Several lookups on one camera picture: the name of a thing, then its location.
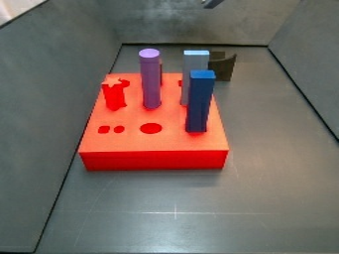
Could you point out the dark olive curved fixture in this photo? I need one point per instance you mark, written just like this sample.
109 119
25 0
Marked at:
221 65

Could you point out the light blue square peg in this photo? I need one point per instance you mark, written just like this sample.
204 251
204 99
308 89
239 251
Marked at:
195 59

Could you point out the red star peg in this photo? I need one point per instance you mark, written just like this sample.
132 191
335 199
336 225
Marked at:
115 94

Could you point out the dark blue rectangular peg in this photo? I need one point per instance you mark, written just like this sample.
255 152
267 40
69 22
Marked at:
201 83

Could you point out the red fixture base block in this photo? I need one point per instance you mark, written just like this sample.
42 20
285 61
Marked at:
139 139

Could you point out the purple cylinder peg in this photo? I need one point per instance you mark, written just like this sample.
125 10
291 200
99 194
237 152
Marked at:
149 73

